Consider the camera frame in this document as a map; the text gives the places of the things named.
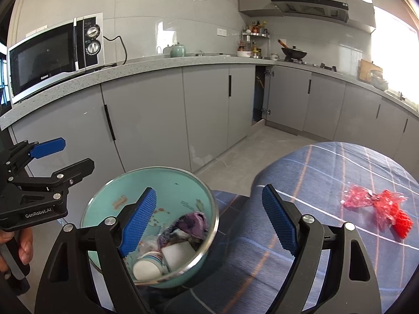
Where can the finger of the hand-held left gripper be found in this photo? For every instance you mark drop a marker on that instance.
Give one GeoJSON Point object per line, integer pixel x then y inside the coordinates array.
{"type": "Point", "coordinates": [73, 170]}
{"type": "Point", "coordinates": [47, 148]}

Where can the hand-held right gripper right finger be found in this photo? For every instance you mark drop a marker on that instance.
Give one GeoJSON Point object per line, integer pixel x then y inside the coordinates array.
{"type": "Point", "coordinates": [281, 222]}

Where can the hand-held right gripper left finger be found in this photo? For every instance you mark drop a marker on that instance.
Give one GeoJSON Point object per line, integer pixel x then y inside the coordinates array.
{"type": "Point", "coordinates": [137, 222]}

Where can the clear red-printed plastic bag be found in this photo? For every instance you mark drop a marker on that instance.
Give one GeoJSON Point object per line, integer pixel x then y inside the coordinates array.
{"type": "Point", "coordinates": [150, 244]}

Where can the teal enamel basin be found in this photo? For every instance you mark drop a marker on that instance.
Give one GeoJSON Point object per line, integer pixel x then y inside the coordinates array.
{"type": "Point", "coordinates": [137, 186]}

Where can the blue striped paper cup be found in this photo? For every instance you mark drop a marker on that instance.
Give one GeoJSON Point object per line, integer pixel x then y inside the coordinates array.
{"type": "Point", "coordinates": [147, 268]}

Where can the white paper cup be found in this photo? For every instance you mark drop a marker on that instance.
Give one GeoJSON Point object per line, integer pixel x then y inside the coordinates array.
{"type": "Point", "coordinates": [178, 255]}

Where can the purple plastic wrapper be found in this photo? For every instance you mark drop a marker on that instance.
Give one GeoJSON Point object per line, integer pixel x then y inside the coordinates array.
{"type": "Point", "coordinates": [196, 224]}

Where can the person's left hand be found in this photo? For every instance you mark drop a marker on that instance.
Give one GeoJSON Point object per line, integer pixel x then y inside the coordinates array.
{"type": "Point", "coordinates": [26, 245]}

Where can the blue plaid tablecloth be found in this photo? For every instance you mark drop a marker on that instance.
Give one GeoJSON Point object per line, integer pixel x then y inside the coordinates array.
{"type": "Point", "coordinates": [327, 176]}

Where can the red plastic wrapper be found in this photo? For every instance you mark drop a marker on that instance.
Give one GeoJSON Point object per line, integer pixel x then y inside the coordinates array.
{"type": "Point", "coordinates": [363, 199]}

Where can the silver black microwave oven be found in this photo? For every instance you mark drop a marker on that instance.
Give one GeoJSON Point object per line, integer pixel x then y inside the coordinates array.
{"type": "Point", "coordinates": [42, 59]}

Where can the grey lower kitchen cabinets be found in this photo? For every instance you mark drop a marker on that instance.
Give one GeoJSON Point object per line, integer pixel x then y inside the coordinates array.
{"type": "Point", "coordinates": [163, 111]}

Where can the red mesh net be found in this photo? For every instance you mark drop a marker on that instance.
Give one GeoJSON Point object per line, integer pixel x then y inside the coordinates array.
{"type": "Point", "coordinates": [402, 224]}

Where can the green ceramic teapot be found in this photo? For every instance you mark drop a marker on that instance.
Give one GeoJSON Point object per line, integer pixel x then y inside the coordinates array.
{"type": "Point", "coordinates": [176, 50]}

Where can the gas stove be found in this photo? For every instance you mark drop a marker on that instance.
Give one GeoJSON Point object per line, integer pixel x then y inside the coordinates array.
{"type": "Point", "coordinates": [314, 65]}

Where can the black wok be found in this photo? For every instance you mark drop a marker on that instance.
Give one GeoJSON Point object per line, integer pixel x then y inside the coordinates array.
{"type": "Point", "coordinates": [294, 52]}

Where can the large grey bowl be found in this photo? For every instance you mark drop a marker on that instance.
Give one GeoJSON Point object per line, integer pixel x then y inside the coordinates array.
{"type": "Point", "coordinates": [379, 81]}

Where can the small white bowl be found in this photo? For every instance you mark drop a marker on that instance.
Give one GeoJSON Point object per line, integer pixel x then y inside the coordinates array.
{"type": "Point", "coordinates": [244, 54]}

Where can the metal sink faucet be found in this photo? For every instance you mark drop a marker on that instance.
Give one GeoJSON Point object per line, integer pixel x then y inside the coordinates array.
{"type": "Point", "coordinates": [401, 95]}

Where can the wooden cutting board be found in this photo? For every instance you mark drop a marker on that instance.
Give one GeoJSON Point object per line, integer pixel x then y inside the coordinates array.
{"type": "Point", "coordinates": [365, 68]}

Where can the metal spice rack with bottles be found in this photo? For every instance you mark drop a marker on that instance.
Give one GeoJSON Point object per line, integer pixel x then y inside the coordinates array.
{"type": "Point", "coordinates": [257, 41]}

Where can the bright window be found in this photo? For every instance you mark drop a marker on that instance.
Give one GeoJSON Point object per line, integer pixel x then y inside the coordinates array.
{"type": "Point", "coordinates": [396, 52]}

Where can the black range hood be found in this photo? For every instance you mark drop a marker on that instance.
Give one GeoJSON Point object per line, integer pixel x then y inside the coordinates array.
{"type": "Point", "coordinates": [309, 8]}

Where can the white wall socket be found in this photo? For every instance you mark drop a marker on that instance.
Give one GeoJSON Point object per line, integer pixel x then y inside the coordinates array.
{"type": "Point", "coordinates": [34, 30]}
{"type": "Point", "coordinates": [222, 32]}

